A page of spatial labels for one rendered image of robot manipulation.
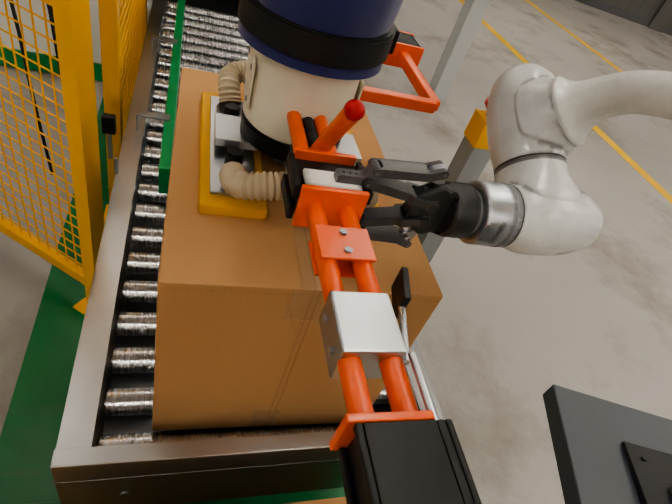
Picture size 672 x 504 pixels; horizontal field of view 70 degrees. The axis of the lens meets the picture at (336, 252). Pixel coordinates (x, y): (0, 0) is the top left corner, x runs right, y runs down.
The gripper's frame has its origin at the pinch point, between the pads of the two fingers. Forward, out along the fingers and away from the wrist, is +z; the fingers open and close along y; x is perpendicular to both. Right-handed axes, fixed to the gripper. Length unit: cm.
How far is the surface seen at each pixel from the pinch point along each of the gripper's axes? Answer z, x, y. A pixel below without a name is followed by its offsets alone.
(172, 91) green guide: 20, 104, 44
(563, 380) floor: -139, 34, 106
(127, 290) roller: 26, 29, 54
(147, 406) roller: 20, 1, 54
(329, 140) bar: 0.4, 3.9, -5.4
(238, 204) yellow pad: 8.6, 10.1, 11.1
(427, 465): -0.8, -33.8, -2.6
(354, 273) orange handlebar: -0.9, -12.7, 0.2
